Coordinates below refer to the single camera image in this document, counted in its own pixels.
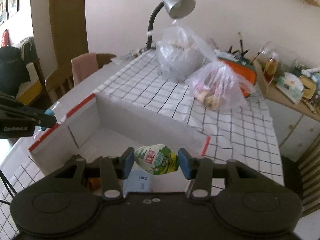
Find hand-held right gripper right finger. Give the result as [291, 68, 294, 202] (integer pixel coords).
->
[177, 148, 265, 202]

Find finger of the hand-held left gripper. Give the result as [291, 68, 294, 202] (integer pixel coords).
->
[0, 92, 47, 114]
[0, 109, 57, 128]

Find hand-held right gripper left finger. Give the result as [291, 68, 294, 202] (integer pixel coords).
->
[54, 147, 135, 201]

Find green white snack packet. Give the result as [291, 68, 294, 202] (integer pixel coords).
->
[134, 144, 180, 175]

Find copper foil snack wrapper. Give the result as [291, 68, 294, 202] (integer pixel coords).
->
[87, 177, 101, 189]

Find red cardboard box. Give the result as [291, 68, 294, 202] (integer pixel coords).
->
[28, 92, 212, 198]

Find yellow box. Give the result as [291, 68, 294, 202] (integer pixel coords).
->
[15, 79, 43, 105]

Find black bag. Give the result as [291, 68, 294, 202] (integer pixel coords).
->
[0, 46, 32, 95]

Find wooden chair with pink cloth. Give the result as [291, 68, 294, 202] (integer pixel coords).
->
[45, 52, 117, 103]

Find white checked tablecloth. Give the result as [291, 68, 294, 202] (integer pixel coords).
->
[0, 49, 285, 230]

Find pink cloth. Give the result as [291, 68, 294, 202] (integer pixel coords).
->
[71, 52, 98, 85]

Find small clear plastic bag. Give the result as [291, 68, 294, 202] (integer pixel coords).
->
[187, 61, 256, 111]

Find brown wooden door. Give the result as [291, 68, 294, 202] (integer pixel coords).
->
[49, 0, 89, 55]

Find small white clutter by lamp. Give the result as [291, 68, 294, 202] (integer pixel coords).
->
[110, 51, 143, 64]

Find large clear plastic bag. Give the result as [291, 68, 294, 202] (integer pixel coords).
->
[155, 21, 218, 82]

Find orange container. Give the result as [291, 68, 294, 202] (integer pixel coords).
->
[217, 57, 258, 98]

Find white wooden-top cabinet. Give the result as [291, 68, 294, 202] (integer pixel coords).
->
[254, 60, 320, 155]

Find black pens in holder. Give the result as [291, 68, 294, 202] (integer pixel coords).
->
[227, 31, 250, 61]

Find wooden chair with dark seat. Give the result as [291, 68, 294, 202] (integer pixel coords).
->
[280, 132, 320, 218]

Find amber glass bottle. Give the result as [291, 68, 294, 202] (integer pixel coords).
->
[265, 52, 279, 84]

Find green white tissue box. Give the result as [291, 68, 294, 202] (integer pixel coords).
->
[276, 72, 304, 104]

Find yellow retro tissue holder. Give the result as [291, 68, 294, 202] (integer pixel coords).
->
[299, 75, 317, 100]

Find clear glass dome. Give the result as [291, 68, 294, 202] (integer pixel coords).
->
[259, 41, 295, 80]

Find silver desk lamp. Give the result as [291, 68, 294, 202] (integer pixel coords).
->
[146, 0, 196, 50]

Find black cable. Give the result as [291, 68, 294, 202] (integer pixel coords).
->
[0, 170, 16, 203]

